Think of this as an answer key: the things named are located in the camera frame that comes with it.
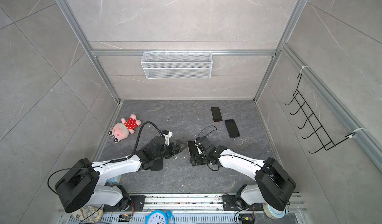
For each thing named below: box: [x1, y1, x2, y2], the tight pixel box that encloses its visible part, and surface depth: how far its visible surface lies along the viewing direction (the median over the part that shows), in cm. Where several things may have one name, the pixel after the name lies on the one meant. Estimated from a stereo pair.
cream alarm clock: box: [262, 201, 289, 220], surface depth 69 cm
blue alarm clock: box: [144, 210, 176, 224], surface depth 70 cm
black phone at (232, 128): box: [224, 118, 241, 138], surface depth 106 cm
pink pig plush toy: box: [107, 113, 142, 143], surface depth 99 cm
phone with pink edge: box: [210, 106, 224, 123], surface depth 113 cm
